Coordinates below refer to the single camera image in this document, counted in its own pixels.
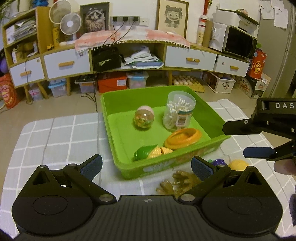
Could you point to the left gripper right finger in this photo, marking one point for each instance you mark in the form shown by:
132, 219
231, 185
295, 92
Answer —
210, 176

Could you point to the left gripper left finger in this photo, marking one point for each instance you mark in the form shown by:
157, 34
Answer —
81, 176

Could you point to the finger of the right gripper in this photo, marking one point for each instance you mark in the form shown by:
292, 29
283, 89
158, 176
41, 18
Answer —
283, 152
240, 127

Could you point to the yellow plastic cup toy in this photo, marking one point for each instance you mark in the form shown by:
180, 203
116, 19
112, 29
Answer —
238, 165

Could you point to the translucent brown toy hand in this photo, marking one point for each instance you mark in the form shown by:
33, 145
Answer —
184, 179
166, 188

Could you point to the person's right hand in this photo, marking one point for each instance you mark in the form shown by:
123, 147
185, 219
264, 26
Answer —
286, 167

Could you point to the purple toy grapes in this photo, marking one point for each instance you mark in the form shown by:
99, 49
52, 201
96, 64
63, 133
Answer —
217, 162

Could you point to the grey checked table cloth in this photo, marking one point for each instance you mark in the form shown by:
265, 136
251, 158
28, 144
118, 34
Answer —
56, 142

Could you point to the orange round lid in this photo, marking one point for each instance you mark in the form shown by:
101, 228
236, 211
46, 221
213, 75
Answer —
183, 138

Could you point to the white patterned storage box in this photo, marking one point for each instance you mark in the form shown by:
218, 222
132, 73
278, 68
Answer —
218, 82

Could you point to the red gift box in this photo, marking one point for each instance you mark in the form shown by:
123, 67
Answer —
257, 64

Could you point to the toy corn with green husk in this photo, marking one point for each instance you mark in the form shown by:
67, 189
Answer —
148, 152

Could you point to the clear cotton swab jar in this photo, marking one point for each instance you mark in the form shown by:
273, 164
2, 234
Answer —
179, 109

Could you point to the green plastic bin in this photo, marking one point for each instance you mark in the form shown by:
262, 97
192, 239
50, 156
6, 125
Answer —
125, 138

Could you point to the silver refrigerator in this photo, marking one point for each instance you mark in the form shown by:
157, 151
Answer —
276, 35

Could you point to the pink capsule toy ball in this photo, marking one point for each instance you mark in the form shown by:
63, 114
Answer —
144, 117

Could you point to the egg tray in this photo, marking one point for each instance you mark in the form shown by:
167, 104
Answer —
187, 80

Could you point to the red storage box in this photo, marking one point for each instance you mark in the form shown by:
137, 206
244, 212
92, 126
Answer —
112, 81

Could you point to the black bag on shelf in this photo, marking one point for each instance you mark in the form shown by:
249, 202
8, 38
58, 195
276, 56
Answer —
106, 58

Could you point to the wooden cabinet with white drawers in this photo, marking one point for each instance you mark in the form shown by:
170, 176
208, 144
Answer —
32, 58

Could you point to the pink white cloth cover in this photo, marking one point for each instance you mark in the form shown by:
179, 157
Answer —
93, 40

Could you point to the framed cartoon girl picture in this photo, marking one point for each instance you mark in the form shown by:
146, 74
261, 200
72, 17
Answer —
172, 16

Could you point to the framed cat picture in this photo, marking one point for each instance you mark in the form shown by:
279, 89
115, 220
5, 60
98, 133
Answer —
95, 17

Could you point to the white desk fan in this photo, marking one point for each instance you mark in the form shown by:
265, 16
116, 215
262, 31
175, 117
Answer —
69, 22

